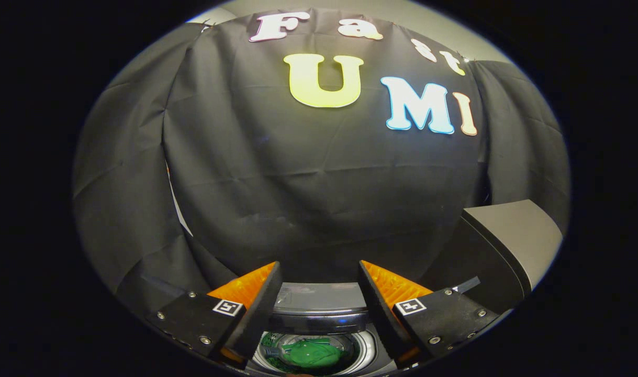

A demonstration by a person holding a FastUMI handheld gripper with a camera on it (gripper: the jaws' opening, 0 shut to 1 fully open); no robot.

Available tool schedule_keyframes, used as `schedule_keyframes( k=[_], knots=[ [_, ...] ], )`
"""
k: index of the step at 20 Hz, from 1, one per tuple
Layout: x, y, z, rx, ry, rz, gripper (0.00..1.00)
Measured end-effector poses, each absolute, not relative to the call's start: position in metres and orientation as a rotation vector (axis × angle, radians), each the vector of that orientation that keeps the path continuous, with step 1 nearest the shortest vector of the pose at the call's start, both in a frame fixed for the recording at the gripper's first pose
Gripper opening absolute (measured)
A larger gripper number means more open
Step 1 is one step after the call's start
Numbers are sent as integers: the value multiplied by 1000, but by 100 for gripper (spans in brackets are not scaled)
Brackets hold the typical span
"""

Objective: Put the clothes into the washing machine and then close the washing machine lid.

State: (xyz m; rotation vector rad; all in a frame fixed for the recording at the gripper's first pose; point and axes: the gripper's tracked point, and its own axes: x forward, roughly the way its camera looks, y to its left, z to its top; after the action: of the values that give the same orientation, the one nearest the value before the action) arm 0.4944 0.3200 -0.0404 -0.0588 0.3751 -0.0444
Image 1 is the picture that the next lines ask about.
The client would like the green polo shirt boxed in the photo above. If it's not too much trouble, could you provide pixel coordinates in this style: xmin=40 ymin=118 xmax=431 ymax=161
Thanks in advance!
xmin=264 ymin=338 xmax=349 ymax=369

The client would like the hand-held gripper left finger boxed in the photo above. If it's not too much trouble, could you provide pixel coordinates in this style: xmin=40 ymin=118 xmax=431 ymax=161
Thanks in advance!
xmin=146 ymin=261 xmax=284 ymax=367

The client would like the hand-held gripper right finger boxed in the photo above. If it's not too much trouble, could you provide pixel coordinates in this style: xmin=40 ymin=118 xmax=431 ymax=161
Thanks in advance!
xmin=357 ymin=260 xmax=500 ymax=368

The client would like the beige cabinet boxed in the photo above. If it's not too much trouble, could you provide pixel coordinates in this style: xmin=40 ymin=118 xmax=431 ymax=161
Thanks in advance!
xmin=420 ymin=199 xmax=564 ymax=315

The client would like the grey washing machine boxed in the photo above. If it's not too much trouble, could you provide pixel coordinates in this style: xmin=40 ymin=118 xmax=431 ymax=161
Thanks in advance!
xmin=244 ymin=282 xmax=399 ymax=377

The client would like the black backdrop cloth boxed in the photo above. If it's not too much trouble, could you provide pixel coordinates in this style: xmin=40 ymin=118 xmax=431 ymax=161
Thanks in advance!
xmin=73 ymin=7 xmax=571 ymax=316

